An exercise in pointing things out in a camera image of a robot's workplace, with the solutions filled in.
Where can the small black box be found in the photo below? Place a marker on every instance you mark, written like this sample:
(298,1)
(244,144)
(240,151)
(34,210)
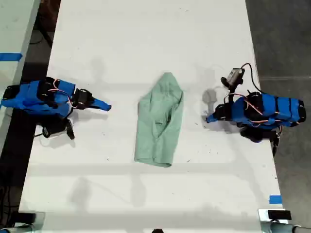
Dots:
(279,214)
(26,217)

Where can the pale green T-shirt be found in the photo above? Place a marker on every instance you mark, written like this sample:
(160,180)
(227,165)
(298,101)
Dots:
(159,121)

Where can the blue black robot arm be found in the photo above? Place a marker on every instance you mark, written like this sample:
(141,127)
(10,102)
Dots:
(29,97)
(267,109)

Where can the white side table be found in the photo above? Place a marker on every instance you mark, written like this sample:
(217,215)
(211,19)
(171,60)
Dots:
(14,36)

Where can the metal table bracket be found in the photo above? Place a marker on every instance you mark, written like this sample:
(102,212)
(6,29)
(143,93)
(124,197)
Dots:
(262,216)
(40,218)

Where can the black round object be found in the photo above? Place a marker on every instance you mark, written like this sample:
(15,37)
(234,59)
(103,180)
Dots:
(157,231)

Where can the short blue tape strip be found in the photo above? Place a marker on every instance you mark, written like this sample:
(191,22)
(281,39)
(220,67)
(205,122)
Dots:
(275,199)

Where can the grey metal pipe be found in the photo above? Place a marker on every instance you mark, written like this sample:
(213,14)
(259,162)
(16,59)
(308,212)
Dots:
(284,228)

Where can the black camera stalk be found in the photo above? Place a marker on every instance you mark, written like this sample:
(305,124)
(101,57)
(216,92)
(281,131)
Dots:
(69,116)
(232,93)

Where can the long blue tape strip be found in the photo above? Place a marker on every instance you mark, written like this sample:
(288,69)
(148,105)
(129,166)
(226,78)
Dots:
(11,57)

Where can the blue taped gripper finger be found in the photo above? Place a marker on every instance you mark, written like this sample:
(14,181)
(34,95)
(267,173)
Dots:
(100,103)
(97,108)
(212,121)
(213,117)

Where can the grey black camera box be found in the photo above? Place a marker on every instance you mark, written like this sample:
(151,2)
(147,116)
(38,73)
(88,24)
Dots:
(233,76)

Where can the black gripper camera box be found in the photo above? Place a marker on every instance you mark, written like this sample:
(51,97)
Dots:
(54,128)

